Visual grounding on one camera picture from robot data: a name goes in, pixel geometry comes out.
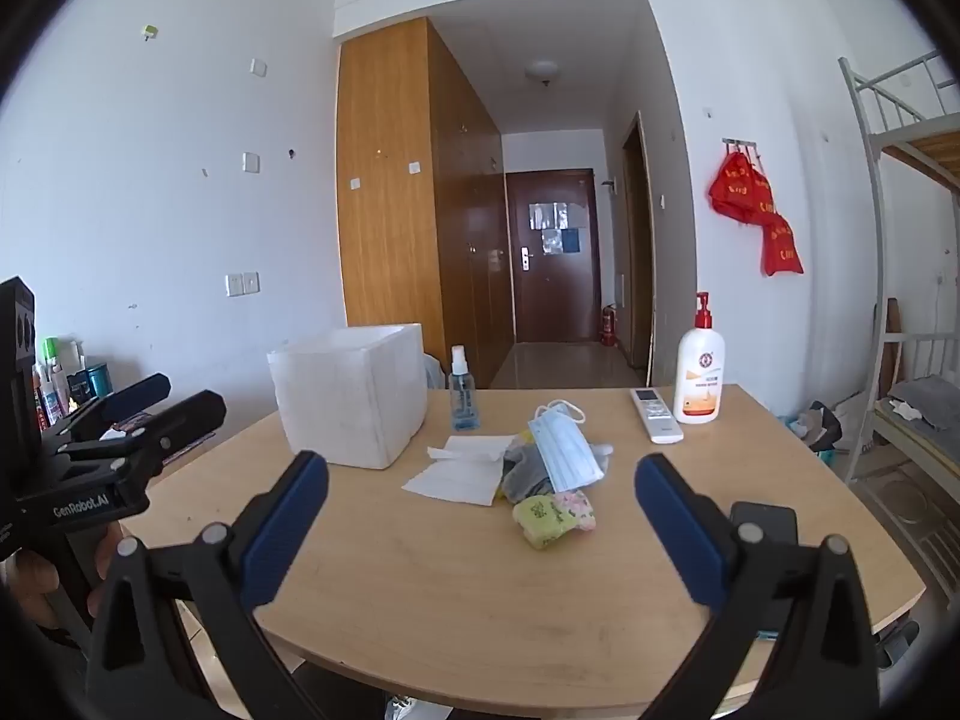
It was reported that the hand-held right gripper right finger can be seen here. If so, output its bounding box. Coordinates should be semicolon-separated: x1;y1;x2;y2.
634;454;878;720

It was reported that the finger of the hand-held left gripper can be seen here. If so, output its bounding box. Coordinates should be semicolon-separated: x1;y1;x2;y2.
64;373;173;442
56;390;227;481

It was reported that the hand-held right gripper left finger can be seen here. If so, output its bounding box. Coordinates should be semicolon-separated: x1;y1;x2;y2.
86;450;331;720

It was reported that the white foam box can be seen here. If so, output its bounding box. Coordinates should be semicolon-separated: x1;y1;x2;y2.
267;324;430;470

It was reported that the grey sock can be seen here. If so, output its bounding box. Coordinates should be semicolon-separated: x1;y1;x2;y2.
499;439;552;503

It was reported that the person's left hand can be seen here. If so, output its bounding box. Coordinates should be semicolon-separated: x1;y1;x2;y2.
0;523;125;635

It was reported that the black smartphone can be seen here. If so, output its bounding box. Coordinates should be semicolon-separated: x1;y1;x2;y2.
729;500;800;640

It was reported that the green cap spray can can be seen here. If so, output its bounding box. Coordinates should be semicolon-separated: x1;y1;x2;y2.
41;337;62;421

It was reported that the white remote control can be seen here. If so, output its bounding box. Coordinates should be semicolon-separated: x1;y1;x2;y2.
630;387;685;445

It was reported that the floral tissue packet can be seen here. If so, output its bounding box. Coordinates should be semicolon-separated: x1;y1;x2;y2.
512;490;597;550

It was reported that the blue face mask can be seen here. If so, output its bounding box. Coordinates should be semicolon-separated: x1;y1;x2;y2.
527;399;605;494

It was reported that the white red pump lotion bottle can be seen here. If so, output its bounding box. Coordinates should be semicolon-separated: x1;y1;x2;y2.
673;291;727;425

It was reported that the black white plastic bag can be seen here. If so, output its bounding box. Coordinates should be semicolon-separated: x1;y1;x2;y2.
780;397;845;458

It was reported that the white paper tissue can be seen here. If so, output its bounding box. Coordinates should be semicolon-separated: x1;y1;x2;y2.
401;435;518;507

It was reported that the clear blue spray bottle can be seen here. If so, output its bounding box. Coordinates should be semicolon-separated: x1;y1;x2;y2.
448;345;481;432

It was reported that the dark brown entry door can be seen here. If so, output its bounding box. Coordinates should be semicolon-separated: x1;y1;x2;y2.
504;170;601;346

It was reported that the brown side door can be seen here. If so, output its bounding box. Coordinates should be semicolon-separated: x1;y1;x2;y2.
621;111;655;383

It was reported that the grey blanket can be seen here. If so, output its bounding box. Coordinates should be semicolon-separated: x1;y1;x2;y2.
889;375;960;428

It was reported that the wooden wardrobe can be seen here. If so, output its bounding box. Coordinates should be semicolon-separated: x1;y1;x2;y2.
337;17;503;389

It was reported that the leaning wooden board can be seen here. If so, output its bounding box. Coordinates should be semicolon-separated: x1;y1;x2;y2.
885;298;905;391

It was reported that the grey door notice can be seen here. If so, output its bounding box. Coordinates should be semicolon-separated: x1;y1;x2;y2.
529;202;569;252

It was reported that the grey metal bunk bed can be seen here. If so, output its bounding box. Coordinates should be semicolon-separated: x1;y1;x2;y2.
838;49;960;488

